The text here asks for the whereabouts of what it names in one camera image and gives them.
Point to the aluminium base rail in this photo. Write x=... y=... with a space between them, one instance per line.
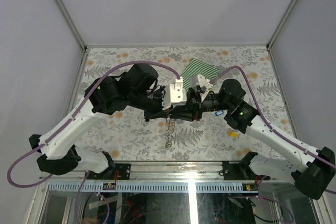
x=163 y=177

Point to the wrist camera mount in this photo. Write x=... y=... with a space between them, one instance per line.
x=174 y=94
x=200 y=84

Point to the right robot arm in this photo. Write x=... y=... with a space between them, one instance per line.
x=309 y=169

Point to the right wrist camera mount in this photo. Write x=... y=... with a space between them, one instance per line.
x=200 y=84

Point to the blue key tag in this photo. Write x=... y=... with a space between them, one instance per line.
x=219 y=113

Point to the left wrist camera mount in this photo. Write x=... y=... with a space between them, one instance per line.
x=174 y=94

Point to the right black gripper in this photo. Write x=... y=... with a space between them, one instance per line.
x=192 y=110

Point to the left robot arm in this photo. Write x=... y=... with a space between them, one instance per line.
x=130 y=84

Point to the green striped cloth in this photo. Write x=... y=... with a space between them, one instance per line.
x=196 y=66

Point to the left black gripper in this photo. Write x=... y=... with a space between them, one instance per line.
x=156 y=114

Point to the yellow key tag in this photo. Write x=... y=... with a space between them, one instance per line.
x=232 y=134

